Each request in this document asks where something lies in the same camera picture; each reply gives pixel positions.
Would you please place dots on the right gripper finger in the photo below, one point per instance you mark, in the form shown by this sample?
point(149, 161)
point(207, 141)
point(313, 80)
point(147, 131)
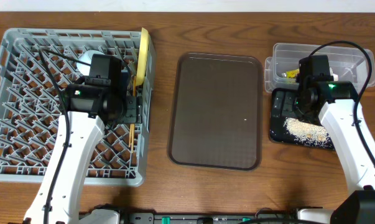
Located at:
point(277, 103)
point(290, 102)

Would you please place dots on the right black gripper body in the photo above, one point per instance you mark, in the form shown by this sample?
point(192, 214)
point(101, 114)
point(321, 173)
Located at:
point(305, 114)

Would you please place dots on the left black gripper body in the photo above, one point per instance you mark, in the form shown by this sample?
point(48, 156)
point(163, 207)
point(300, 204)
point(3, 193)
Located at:
point(132, 109)

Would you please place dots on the green orange snack wrapper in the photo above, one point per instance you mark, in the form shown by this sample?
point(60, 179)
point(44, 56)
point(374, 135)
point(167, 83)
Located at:
point(291, 74)

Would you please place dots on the light blue bowl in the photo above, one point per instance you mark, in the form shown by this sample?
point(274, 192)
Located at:
point(86, 58)

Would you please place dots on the white tissue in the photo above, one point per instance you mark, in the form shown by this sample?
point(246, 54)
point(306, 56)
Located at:
point(335, 76)

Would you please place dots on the leftover rice and scraps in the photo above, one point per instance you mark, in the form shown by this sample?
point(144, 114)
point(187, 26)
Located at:
point(307, 134)

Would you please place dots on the yellow plate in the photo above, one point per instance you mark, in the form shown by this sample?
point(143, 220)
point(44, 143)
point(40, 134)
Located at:
point(142, 57)

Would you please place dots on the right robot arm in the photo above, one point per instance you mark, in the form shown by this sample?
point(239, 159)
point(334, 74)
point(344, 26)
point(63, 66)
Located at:
point(324, 112)

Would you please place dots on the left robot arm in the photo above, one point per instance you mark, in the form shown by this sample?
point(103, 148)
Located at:
point(79, 131)

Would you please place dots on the black waste tray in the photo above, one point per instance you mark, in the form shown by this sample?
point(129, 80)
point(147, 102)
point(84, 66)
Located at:
point(278, 132)

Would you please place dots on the grey dishwasher rack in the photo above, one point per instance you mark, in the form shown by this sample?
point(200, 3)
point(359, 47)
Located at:
point(31, 62)

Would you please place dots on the clear plastic bin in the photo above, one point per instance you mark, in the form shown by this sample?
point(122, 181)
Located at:
point(346, 62)

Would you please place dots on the brown serving tray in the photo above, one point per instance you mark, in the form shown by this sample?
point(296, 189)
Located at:
point(216, 116)

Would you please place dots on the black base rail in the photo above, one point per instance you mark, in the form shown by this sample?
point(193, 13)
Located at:
point(152, 218)

